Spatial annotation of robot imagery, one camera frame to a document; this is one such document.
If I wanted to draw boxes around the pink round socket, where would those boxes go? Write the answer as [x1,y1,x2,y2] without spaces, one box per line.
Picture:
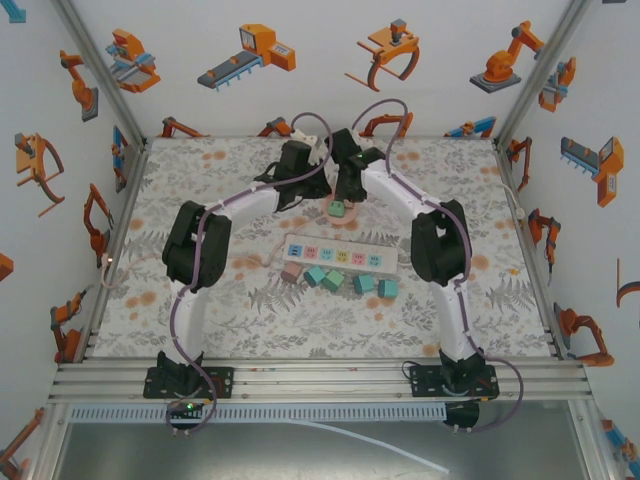
[322,197,360,229]

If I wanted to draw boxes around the white power strip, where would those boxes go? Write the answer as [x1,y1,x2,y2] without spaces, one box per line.
[281,233,400,275]

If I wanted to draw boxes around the floral print tablecloth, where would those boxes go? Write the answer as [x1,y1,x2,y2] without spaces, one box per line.
[92,135,554,360]

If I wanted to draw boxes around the black connector box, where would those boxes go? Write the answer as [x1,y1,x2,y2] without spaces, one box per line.
[443,399,481,432]

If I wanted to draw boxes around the circuit board with green light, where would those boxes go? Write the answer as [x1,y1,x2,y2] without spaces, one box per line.
[166,399,206,426]

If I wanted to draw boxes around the white plastic tube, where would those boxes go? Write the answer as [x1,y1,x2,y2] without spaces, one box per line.
[279,419,450,475]

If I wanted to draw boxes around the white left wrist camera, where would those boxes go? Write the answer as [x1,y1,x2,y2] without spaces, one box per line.
[292,128,325,162]

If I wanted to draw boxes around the aluminium frame side rail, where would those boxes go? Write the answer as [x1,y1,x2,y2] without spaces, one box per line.
[74,139,154,364]
[492,137,569,361]

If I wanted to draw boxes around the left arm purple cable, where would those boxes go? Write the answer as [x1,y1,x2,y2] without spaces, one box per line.
[166,112,334,439]

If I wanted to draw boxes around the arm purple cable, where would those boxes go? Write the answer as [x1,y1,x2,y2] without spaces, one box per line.
[166,112,334,439]
[349,98,525,435]

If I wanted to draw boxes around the aluminium frame cross rail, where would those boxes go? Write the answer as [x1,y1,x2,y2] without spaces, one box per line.
[47,360,594,404]

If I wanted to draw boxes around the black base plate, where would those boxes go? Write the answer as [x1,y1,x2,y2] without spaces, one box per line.
[408,363,500,400]
[143,366,236,400]

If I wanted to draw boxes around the aluminium frame post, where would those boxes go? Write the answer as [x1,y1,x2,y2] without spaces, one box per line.
[49,0,151,144]
[492,0,596,144]

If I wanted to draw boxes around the white slotted cable duct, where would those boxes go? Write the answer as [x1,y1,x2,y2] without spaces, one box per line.
[67,404,447,425]

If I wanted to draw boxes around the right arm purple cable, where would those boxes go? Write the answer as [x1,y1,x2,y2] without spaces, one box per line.
[349,98,525,435]

